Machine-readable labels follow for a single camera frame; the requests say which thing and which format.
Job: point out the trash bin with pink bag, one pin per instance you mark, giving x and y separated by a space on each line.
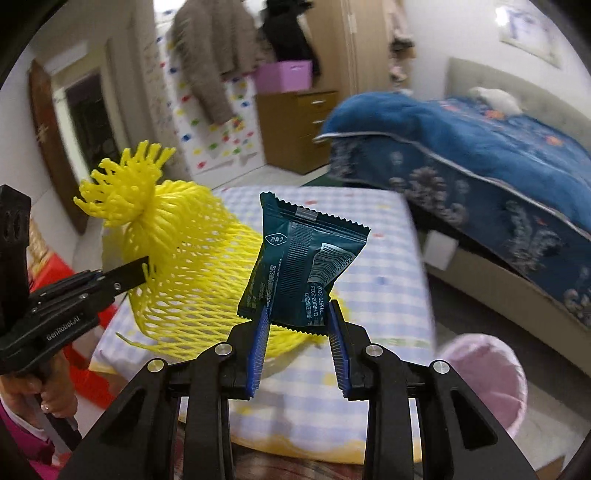
485 369

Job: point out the hanging clothes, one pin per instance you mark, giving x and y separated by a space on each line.
400 41

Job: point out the wooden drawer cabinet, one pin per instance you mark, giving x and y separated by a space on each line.
295 134

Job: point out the teal snack packet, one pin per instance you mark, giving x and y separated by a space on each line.
295 258

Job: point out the person's left forearm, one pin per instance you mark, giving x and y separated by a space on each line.
23 443

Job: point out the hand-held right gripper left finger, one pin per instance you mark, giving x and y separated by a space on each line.
258 350

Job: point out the wooden door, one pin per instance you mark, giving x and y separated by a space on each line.
44 138

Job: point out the purple storage box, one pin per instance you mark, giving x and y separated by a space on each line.
284 77

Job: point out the brown jacket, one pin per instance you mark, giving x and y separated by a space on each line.
212 55

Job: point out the bed with blue blanket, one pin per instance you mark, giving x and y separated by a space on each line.
461 138

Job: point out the checkered cloth covered table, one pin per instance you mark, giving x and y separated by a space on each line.
383 295

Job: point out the white pillow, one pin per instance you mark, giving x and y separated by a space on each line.
496 99

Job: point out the person's left hand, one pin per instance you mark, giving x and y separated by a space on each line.
55 392

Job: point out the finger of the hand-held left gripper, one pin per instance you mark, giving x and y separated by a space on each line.
124 274

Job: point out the yellow foam fruit net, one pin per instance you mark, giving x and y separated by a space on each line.
194 240

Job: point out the wooden wardrobe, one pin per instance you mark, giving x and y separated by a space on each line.
360 41

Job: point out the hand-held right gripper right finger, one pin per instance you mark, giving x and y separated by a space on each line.
339 355

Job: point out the beige bed frame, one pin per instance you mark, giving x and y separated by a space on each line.
508 300

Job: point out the white label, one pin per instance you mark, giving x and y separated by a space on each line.
438 251

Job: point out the black coat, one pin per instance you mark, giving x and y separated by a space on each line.
288 37

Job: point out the polka-dot white sheet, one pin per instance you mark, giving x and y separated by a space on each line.
231 134

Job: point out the grey padded headboard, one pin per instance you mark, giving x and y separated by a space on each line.
545 101

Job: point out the wall picture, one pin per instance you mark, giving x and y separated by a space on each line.
531 32

